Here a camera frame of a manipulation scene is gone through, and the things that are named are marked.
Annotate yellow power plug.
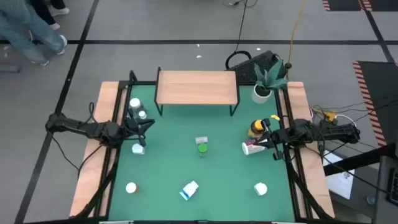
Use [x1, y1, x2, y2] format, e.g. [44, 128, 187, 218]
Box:
[323, 110, 338, 123]

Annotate black mat striped edge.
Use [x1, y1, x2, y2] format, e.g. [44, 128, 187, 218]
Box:
[353, 60, 398, 147]
[322, 0, 361, 12]
[359, 0, 398, 12]

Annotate white bottle pink label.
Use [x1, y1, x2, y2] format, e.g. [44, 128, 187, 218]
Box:
[241, 139, 268, 156]

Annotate black hanging cable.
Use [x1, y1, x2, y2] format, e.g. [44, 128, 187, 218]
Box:
[222, 0, 259, 71]

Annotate white melatonin bottle blue label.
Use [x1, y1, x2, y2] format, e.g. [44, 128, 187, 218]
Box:
[178, 180, 200, 202]

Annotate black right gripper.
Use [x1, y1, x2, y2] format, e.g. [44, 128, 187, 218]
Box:
[256, 117, 285, 162]

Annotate green cap medicine bottle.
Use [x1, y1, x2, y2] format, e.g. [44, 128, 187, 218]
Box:
[197, 142, 209, 158]

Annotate white bottle barcode label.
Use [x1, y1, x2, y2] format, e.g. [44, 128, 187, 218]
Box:
[131, 142, 146, 156]

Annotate green table mat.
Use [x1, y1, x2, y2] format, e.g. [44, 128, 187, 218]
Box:
[108, 84, 295, 222]

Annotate yellow hanging cable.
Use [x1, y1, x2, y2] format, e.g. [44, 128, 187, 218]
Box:
[286, 0, 308, 68]

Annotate white paper sheet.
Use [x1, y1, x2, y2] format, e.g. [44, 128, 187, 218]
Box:
[323, 150, 356, 200]

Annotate wooden shelf black metal legs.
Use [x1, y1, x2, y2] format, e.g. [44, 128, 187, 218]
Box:
[154, 66, 241, 118]

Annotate grey equipment cart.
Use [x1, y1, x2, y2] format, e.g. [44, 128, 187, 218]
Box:
[373, 155, 398, 224]

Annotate person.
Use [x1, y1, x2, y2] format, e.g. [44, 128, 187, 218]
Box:
[29, 0, 70, 31]
[0, 0, 68, 67]

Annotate wooden table side board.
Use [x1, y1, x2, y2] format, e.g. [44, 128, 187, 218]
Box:
[70, 81, 128, 218]
[278, 81, 336, 218]

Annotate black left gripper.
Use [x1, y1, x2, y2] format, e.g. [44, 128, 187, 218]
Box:
[123, 107, 155, 147]

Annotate potted plant white pot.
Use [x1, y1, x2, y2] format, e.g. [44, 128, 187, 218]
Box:
[251, 58, 290, 105]

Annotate black metal beam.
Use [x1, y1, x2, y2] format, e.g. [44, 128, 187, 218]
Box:
[323, 142, 398, 177]

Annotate black perforated box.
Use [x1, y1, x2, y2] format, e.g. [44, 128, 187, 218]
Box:
[228, 50, 287, 85]

